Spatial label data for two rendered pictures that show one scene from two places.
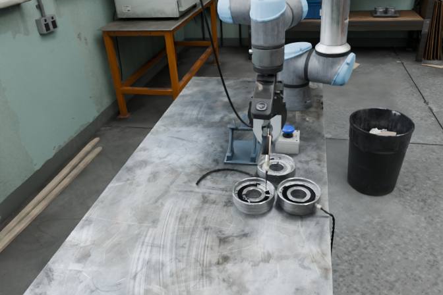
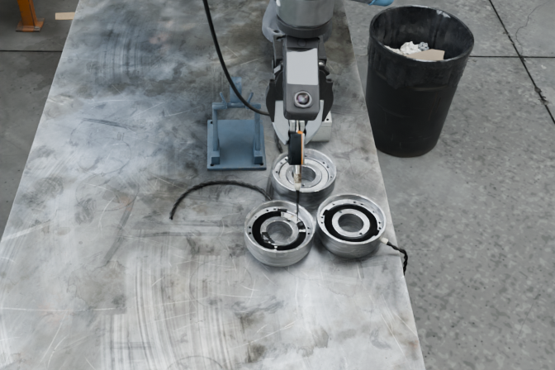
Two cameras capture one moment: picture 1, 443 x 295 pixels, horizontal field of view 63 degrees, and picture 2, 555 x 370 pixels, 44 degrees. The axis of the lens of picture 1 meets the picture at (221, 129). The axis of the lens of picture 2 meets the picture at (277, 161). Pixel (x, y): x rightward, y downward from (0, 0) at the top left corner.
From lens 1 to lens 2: 0.26 m
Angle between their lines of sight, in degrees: 21
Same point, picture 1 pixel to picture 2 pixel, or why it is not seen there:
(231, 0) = not seen: outside the picture
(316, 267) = (397, 342)
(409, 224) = (462, 201)
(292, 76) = not seen: outside the picture
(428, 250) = (490, 239)
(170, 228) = (150, 310)
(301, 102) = not seen: hidden behind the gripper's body
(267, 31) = not seen: outside the picture
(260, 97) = (299, 82)
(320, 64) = not seen: outside the picture
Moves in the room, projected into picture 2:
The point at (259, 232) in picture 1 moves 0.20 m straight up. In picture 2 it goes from (301, 296) to (311, 198)
